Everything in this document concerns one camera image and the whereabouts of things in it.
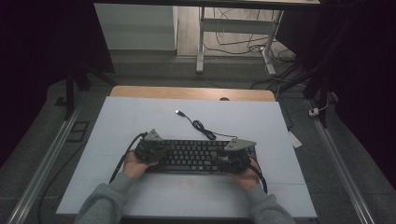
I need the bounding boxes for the person's left hand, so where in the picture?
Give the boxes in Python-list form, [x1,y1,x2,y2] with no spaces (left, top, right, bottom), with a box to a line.
[121,150,158,180]

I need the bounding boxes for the dark curtain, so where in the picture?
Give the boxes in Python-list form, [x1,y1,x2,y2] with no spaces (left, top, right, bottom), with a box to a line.
[275,0,396,191]
[0,0,116,169]

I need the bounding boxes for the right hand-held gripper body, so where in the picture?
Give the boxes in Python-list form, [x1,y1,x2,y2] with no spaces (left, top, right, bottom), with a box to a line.
[224,138,257,174]

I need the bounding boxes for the aluminium rail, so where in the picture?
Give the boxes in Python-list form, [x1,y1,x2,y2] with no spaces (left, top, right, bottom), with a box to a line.
[305,98,376,224]
[6,101,84,224]

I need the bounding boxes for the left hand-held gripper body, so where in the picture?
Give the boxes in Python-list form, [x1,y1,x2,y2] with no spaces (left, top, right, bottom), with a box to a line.
[134,128,163,164]

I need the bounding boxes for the white-legged desk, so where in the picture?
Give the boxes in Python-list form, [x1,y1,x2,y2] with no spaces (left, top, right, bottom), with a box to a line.
[92,0,321,76]

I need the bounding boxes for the right hand-held gripper cable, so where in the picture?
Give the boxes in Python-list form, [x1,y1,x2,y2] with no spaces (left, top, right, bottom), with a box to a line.
[247,154,269,194]

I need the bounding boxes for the black stand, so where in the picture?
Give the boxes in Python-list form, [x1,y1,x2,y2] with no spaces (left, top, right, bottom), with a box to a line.
[278,54,332,129]
[63,60,118,121]

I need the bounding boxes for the tangle of floor cables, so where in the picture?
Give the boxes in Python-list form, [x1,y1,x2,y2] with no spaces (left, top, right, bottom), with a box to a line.
[204,7,309,91]

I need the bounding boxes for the white paper tag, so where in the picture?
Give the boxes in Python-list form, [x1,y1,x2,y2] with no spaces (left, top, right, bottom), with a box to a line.
[287,130,304,149]

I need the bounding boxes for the wooden table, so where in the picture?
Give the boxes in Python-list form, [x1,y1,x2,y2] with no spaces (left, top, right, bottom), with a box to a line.
[109,85,276,103]

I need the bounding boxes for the black keyboard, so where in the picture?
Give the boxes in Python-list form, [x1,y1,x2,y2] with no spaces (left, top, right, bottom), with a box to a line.
[145,139,258,175]

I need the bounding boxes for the small white adapter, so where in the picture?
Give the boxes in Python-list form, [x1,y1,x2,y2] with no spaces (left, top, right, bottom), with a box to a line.
[308,98,330,118]

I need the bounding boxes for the grey cabinet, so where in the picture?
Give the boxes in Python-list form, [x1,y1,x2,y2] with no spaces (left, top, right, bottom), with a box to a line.
[93,3,178,51]

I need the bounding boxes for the white board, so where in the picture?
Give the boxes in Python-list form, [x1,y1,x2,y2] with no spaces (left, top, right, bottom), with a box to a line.
[55,96,318,218]

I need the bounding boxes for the left hand-held gripper cable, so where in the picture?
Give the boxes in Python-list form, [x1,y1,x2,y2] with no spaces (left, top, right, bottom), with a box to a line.
[108,132,149,185]

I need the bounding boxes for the black floor cable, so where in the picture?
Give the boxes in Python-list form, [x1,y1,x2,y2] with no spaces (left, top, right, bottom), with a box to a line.
[37,141,89,224]

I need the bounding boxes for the black keyboard cable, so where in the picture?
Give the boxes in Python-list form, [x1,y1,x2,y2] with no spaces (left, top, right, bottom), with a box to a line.
[175,109,238,142]

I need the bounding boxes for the hand-held gripper cable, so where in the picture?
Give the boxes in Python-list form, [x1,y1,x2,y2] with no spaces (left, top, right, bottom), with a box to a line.
[247,154,269,194]
[108,132,149,185]

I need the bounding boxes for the black floor frame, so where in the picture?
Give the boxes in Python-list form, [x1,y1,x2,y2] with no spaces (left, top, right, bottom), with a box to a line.
[65,120,91,144]

